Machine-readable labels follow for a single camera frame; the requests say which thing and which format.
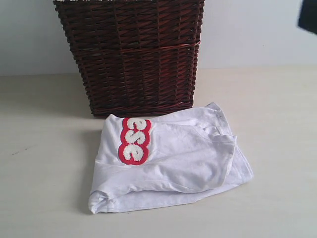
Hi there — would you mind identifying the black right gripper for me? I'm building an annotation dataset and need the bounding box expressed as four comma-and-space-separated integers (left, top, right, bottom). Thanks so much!
298, 0, 317, 35

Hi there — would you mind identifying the white t-shirt red lettering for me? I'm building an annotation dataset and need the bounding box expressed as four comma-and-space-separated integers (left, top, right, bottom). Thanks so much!
88, 103, 253, 214

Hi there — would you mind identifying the dark red wicker basket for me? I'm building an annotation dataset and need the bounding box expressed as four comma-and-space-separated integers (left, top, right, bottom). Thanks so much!
54, 0, 205, 118

